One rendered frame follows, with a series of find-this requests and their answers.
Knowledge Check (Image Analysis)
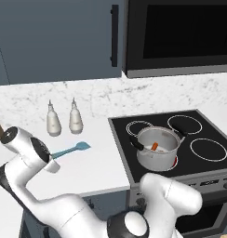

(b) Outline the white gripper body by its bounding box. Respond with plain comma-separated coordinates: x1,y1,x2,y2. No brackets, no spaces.
43,157,61,174

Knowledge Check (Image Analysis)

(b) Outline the blue spatula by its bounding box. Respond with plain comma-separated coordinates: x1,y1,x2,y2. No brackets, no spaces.
50,141,92,160

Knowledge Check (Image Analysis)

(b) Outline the white shaker bottle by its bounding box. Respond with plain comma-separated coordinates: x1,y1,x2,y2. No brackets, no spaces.
46,99,62,138
68,97,85,135

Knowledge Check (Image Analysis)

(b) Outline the blue-grey base cupboard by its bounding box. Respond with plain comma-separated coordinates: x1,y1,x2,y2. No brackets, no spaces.
19,189,131,238

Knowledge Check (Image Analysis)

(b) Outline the wide blue-grey cupboard door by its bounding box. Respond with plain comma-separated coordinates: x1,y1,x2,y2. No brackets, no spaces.
0,0,124,86

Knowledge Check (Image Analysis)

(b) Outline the black hob stove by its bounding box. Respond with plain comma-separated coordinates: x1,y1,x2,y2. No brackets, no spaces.
107,108,227,238

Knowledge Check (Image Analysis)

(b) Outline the black oven door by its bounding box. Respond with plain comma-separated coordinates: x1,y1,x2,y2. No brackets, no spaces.
174,196,227,238

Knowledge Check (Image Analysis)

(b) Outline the black microwave oven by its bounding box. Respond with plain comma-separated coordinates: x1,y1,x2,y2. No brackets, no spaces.
122,0,227,79

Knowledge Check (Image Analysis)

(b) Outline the silver pot with black handles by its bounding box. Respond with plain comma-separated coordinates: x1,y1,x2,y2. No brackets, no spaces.
129,124,188,172

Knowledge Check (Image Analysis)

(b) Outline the black cupboard handle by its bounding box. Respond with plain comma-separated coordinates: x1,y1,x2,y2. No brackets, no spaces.
110,4,120,68

